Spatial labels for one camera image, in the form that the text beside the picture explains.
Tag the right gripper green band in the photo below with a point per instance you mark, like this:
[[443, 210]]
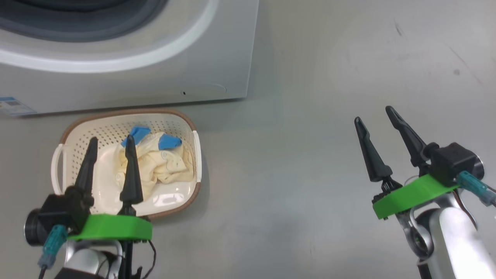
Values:
[[410, 193]]

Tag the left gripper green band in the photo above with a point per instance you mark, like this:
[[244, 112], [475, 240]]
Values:
[[112, 228]]

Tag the cream garment with blue trim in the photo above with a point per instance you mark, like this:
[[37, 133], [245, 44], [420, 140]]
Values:
[[166, 166]]

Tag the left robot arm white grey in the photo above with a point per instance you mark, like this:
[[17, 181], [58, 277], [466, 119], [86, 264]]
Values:
[[85, 259]]

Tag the white front-load washing machine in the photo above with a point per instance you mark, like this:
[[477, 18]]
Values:
[[116, 81]]

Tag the cream perforated laundry basket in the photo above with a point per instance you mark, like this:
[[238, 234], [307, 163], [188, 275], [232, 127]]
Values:
[[112, 124]]

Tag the blue energy label sticker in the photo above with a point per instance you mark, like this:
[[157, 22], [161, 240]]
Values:
[[15, 106]]

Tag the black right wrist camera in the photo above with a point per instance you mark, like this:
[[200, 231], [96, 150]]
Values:
[[451, 161]]

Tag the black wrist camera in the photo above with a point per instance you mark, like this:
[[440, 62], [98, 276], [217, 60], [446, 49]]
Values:
[[54, 211], [451, 161]]

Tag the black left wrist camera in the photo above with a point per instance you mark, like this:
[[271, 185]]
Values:
[[54, 211]]

